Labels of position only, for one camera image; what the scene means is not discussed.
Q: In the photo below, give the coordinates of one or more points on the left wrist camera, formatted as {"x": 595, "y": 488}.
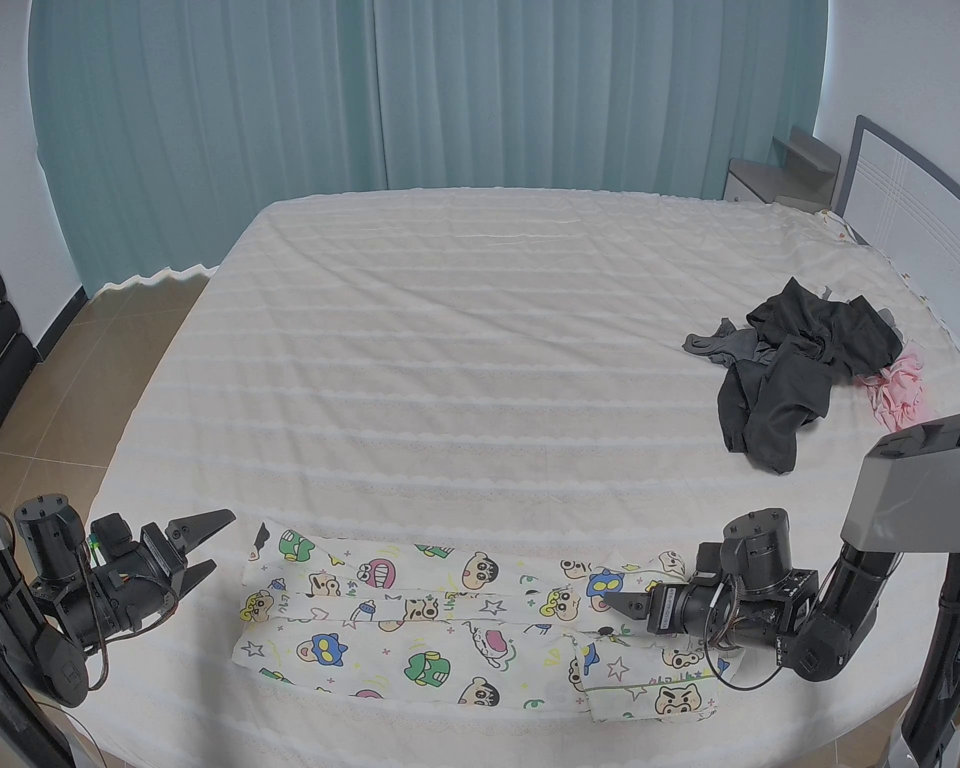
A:
{"x": 111, "y": 536}

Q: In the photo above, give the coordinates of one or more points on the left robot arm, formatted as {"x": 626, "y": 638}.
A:
{"x": 45, "y": 540}

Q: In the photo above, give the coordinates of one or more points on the grey bedside table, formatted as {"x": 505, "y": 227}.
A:
{"x": 780, "y": 172}

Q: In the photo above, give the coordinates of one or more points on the pink garment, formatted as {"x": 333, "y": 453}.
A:
{"x": 900, "y": 394}

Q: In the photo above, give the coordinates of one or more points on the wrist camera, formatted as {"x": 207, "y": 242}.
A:
{"x": 111, "y": 536}
{"x": 709, "y": 562}

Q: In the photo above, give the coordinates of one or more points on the black garment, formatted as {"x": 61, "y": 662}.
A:
{"x": 795, "y": 375}

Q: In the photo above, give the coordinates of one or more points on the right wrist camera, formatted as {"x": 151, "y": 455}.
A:
{"x": 709, "y": 562}

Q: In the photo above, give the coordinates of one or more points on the black chest of drawers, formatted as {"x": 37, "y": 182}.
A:
{"x": 11, "y": 352}

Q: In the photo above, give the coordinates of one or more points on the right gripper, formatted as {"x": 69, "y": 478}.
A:
{"x": 694, "y": 609}

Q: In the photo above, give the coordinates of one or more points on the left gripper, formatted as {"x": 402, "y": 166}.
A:
{"x": 135, "y": 592}

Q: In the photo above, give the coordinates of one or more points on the bed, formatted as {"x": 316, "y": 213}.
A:
{"x": 450, "y": 300}

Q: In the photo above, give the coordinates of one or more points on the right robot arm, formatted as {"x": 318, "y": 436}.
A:
{"x": 900, "y": 487}

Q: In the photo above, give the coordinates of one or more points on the white printed pyjama top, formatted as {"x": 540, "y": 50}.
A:
{"x": 450, "y": 630}

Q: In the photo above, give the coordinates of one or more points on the blue-green curtain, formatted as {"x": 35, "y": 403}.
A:
{"x": 225, "y": 112}

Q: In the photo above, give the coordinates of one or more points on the grey garment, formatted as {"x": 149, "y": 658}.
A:
{"x": 716, "y": 343}

